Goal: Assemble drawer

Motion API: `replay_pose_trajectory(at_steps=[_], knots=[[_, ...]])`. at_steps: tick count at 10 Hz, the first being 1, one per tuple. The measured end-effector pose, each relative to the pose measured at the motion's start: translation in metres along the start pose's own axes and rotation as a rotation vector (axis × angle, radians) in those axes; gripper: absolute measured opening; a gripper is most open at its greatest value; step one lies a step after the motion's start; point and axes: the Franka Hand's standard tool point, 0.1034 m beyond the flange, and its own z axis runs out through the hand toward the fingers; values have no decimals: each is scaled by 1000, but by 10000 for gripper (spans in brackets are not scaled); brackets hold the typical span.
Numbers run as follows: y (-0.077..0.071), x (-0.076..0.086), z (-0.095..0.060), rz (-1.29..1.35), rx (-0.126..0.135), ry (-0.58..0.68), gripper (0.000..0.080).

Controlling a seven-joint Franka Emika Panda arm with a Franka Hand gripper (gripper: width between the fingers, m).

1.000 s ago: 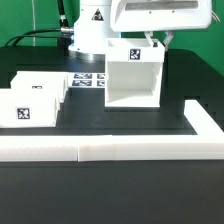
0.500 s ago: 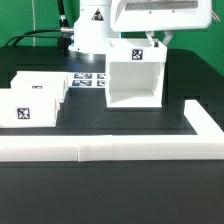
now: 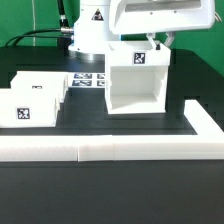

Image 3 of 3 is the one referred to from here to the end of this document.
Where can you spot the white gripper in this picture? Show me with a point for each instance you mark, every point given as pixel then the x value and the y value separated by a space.
pixel 155 16

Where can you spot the white drawer box frame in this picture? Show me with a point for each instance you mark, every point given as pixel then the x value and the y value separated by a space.
pixel 136 77

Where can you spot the white front drawer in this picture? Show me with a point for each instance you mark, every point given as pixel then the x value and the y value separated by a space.
pixel 29 108

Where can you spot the white drawer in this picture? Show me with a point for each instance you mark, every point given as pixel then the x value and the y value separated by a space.
pixel 29 108
pixel 50 81

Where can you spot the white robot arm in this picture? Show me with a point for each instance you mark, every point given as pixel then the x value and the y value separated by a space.
pixel 101 21

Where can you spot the white rear drawer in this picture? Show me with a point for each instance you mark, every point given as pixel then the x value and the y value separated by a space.
pixel 50 81

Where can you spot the white marker tag plate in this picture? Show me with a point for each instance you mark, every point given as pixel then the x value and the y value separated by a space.
pixel 86 80

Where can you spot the white L-shaped fence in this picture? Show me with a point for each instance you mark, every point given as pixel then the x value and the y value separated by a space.
pixel 206 144

